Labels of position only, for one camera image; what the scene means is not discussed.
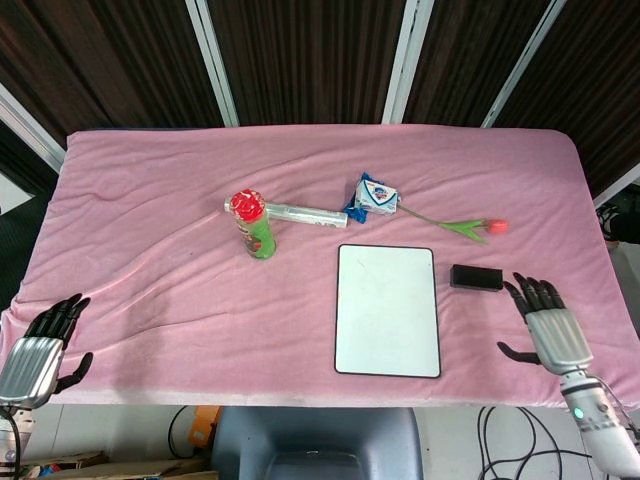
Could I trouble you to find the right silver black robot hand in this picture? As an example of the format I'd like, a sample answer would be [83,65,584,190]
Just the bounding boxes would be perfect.
[496,272,595,376]

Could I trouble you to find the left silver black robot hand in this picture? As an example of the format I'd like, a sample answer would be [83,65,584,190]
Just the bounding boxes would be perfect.
[0,293,95,409]

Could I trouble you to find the small black box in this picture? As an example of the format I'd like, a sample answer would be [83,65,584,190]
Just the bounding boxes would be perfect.
[449,264,504,291]

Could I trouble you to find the white tablet board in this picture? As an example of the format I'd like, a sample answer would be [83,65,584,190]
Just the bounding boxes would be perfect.
[333,243,442,380]

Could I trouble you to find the black white equipment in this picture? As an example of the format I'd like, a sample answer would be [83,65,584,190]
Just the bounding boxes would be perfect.
[597,199,640,246]

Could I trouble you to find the flat cardboard box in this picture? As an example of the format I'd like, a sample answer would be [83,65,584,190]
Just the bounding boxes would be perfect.
[24,449,221,480]

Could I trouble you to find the artificial red tulip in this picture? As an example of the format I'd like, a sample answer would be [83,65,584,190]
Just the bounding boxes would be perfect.
[397,202,510,246]

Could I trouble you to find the pink tablecloth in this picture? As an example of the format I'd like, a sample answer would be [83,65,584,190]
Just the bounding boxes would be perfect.
[0,124,640,409]

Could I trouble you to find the orange box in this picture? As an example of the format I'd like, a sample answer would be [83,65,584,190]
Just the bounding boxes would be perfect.
[192,405,221,446]

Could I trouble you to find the white blue soap box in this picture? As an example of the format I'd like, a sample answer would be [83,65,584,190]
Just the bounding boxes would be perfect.
[352,178,402,216]

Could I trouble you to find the blue crumpled wrapper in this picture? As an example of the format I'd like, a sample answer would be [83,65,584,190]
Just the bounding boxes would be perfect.
[341,172,381,224]

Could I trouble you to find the green Pringles can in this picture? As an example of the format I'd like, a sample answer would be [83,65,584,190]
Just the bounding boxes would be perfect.
[228,188,277,262]

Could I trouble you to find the grey plastic chair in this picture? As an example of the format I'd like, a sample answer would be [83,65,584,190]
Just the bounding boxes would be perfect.
[212,405,425,480]

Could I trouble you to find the silver plastic wrap roll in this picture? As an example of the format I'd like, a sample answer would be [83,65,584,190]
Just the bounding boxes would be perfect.
[223,197,349,230]

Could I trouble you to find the black cable bundle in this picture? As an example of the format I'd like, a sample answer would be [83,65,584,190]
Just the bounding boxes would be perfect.
[477,405,601,480]

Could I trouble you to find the black floor cable loop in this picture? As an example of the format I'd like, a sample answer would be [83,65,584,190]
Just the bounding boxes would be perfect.
[167,405,201,459]

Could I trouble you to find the white partition post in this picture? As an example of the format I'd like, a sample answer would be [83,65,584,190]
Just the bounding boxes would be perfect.
[184,0,240,127]
[480,0,569,129]
[382,0,435,125]
[592,162,640,206]
[0,82,66,171]

